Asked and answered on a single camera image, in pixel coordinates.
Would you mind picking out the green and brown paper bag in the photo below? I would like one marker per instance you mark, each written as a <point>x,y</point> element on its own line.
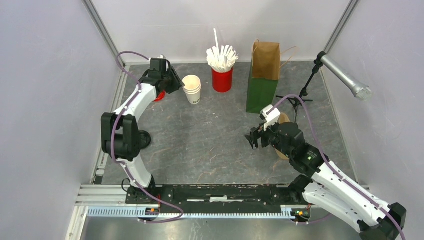
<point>264,74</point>

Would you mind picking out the stack of paper cups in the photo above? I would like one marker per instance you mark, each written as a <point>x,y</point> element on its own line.
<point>192,88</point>

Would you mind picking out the bundle of white straws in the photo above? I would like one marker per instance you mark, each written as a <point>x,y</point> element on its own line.
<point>221,58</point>

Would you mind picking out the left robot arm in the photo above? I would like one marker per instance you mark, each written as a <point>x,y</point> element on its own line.
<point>121,138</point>

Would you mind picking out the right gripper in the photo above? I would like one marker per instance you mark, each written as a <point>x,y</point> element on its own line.
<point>262,134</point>

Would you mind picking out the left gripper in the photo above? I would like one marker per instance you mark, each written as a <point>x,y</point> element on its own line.
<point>177,82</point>

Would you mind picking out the red plastic bracket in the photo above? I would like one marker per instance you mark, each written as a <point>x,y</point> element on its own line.
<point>160,96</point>

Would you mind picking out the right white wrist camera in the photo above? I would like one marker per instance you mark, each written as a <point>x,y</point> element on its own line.
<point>270,116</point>

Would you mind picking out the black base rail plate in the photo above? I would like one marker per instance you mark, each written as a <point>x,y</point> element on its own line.
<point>218,198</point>

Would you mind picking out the silver microphone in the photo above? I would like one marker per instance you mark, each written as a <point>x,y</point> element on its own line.
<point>357,88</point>

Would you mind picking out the stack of black lids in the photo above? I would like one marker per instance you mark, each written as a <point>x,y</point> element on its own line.
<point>145,139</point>

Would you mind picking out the red straw holder cup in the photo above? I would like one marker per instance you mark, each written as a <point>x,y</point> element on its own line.
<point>222,81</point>

